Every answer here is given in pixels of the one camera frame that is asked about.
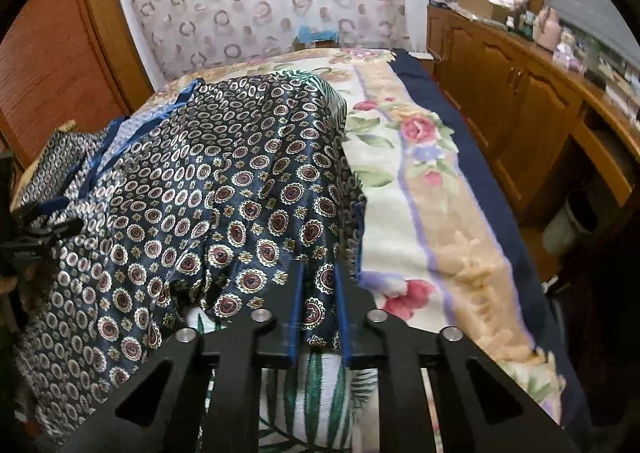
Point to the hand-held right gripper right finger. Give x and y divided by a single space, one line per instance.
343 318

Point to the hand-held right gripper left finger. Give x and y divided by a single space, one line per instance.
296 318

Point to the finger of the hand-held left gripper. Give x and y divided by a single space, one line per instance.
50 228

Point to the navy patterned satin garment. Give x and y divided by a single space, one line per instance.
200 183

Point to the wooden door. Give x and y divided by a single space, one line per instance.
60 58

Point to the floral blanket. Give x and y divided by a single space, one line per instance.
400 158

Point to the navy bedsheet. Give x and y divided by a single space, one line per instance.
480 148

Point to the white bin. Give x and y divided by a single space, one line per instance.
567 228

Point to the dark chair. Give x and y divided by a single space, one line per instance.
595 323

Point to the blue plastic bag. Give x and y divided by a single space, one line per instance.
315 37

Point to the wooden cabinet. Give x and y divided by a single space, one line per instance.
500 83

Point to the pink jug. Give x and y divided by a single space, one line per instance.
549 30

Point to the clutter of small desk things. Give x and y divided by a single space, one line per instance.
595 58

